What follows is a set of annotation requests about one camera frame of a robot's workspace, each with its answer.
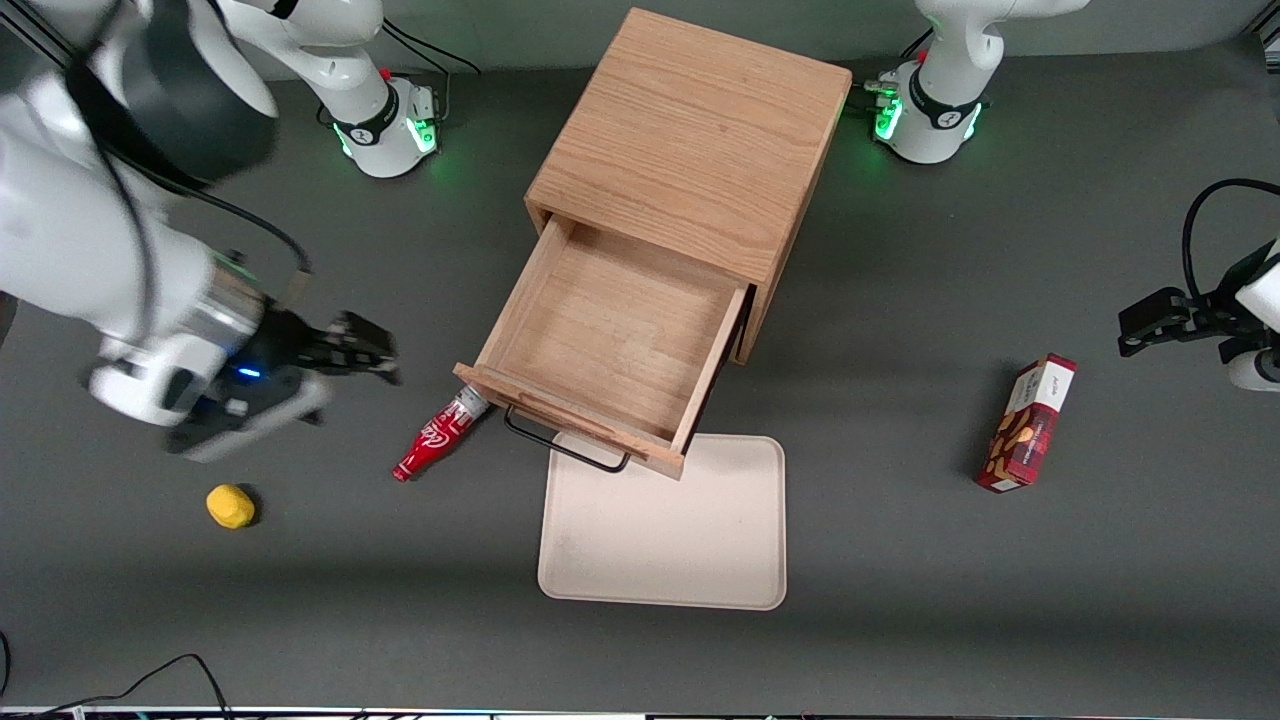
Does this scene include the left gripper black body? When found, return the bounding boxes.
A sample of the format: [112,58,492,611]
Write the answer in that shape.
[1186,290,1256,341]

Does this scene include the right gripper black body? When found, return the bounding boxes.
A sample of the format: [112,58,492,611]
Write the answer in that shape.
[250,312,346,401]

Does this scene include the wooden drawer with black handle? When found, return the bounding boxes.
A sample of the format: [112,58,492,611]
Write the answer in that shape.
[453,215,751,481]

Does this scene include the wooden drawer cabinet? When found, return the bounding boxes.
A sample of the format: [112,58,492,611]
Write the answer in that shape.
[524,8,854,366]

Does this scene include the red cola bottle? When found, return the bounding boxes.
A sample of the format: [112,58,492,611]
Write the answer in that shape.
[392,388,490,483]

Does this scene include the yellow lemon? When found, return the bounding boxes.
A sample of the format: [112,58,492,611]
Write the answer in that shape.
[206,484,257,530]

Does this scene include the red plaid cookie box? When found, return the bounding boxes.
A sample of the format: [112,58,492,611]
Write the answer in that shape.
[976,353,1079,493]

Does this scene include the beige plastic tray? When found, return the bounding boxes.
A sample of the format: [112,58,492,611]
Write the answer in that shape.
[538,432,788,611]

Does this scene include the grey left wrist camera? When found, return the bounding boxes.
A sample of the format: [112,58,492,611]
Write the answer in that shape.
[1228,348,1280,393]

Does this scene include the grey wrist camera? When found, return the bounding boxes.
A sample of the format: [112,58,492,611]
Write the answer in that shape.
[1228,348,1280,393]
[165,375,333,463]

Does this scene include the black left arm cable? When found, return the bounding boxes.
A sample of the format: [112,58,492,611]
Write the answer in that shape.
[1182,178,1280,301]

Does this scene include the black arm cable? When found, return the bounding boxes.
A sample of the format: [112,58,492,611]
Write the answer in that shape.
[1182,178,1280,301]
[60,60,313,276]

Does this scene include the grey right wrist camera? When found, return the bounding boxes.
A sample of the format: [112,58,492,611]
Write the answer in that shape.
[165,375,333,463]

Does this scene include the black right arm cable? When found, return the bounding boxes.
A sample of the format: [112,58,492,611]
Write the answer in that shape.
[60,60,313,276]

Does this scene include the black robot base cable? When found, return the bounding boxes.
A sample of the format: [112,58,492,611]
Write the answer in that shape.
[380,18,483,119]

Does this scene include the black cable at table edge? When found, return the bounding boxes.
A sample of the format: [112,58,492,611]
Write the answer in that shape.
[0,632,236,720]

